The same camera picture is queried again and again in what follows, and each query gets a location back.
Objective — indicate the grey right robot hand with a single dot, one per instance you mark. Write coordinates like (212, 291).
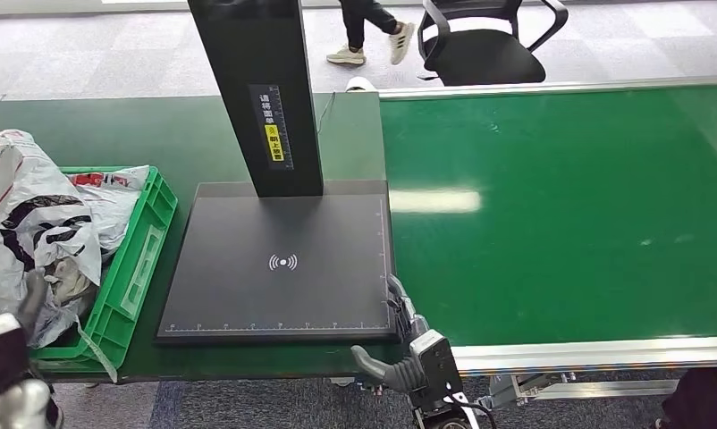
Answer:
(394, 374)

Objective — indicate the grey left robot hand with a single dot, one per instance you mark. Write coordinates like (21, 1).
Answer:
(33, 299)

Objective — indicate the grey poly mailer package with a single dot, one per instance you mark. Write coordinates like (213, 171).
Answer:
(27, 207)

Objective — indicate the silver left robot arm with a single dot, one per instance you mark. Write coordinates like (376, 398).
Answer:
(21, 408)

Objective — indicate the green plastic basket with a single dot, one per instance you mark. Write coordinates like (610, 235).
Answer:
(136, 272)

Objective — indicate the black weighing device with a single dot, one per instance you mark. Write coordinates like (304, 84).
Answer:
(281, 248)

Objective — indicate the grey mailer with red print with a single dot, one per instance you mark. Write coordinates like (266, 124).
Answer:
(113, 201)

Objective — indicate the green belt conveyor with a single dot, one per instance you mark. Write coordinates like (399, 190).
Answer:
(571, 177)

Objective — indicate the white roll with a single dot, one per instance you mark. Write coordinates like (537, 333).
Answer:
(360, 84)

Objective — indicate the dark maroon object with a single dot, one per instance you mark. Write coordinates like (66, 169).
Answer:
(699, 402)

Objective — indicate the black office chair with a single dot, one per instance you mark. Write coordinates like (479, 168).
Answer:
(483, 56)

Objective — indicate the person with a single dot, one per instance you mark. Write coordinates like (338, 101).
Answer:
(358, 23)

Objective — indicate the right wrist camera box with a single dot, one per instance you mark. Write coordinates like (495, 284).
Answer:
(438, 364)

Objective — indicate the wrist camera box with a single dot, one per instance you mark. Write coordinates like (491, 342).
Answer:
(0, 361)
(438, 364)

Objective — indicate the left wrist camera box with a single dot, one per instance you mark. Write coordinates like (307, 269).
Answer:
(0, 361)

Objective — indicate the aluminium conveyor support bracket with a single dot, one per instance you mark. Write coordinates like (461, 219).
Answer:
(571, 389)

